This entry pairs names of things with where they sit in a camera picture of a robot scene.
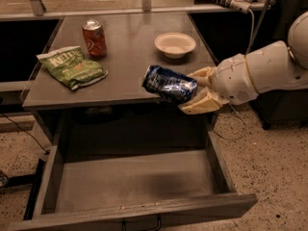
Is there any green chip bag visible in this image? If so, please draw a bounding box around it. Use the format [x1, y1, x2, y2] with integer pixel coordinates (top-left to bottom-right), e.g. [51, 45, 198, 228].
[37, 46, 108, 90]

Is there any blue pepsi can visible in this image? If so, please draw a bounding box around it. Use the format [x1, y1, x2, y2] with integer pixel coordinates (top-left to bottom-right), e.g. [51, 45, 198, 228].
[141, 65, 197, 104]

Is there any white cable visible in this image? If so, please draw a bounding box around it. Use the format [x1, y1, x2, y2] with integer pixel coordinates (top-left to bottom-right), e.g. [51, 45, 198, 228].
[214, 8, 256, 141]

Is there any white paper bowl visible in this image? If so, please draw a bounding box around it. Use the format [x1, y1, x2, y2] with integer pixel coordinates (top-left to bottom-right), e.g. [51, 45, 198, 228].
[154, 33, 196, 59]

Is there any grey counter cabinet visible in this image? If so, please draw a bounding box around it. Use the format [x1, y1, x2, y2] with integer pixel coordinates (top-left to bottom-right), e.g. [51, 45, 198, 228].
[23, 13, 215, 151]

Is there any black cable on floor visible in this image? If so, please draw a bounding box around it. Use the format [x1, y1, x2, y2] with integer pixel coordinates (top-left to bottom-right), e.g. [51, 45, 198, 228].
[0, 112, 50, 154]

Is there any black drawer rail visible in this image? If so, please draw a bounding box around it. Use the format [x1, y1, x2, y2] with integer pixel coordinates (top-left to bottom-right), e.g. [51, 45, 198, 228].
[23, 159, 45, 220]

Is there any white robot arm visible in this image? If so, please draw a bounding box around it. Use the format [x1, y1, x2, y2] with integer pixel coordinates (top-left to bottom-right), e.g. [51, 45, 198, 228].
[179, 13, 308, 115]

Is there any grey open top drawer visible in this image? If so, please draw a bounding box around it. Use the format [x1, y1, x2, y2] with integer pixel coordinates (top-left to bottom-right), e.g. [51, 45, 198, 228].
[9, 127, 257, 231]

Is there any dark cabinet on right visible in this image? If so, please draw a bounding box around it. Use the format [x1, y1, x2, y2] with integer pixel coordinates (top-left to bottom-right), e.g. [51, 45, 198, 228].
[251, 0, 308, 129]

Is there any orange soda can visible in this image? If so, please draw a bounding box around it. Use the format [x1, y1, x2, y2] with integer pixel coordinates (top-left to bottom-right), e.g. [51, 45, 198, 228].
[82, 19, 107, 58]

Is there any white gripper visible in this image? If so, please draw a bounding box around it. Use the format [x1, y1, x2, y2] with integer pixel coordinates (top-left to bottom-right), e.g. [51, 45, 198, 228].
[178, 54, 258, 115]

